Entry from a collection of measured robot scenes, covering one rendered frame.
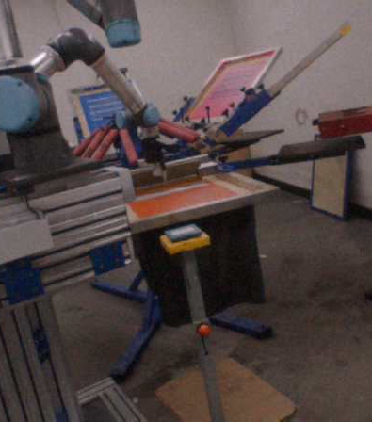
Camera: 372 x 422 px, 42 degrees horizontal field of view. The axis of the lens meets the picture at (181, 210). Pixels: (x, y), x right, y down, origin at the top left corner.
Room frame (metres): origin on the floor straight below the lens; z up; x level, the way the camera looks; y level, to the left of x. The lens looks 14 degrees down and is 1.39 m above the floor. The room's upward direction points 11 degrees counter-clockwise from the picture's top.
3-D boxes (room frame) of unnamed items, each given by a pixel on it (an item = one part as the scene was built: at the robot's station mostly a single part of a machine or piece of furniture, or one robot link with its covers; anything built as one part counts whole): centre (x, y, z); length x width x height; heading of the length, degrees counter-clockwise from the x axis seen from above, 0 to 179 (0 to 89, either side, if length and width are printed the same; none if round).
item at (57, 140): (1.26, 0.32, 1.31); 0.15 x 0.15 x 0.10
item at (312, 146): (2.85, -0.42, 0.91); 1.34 x 0.40 x 0.08; 72
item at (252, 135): (3.51, -0.28, 0.91); 1.34 x 0.40 x 0.08; 132
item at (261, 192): (2.03, 0.01, 0.97); 0.79 x 0.58 x 0.04; 12
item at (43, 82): (1.25, 0.32, 1.42); 0.13 x 0.12 x 0.14; 1
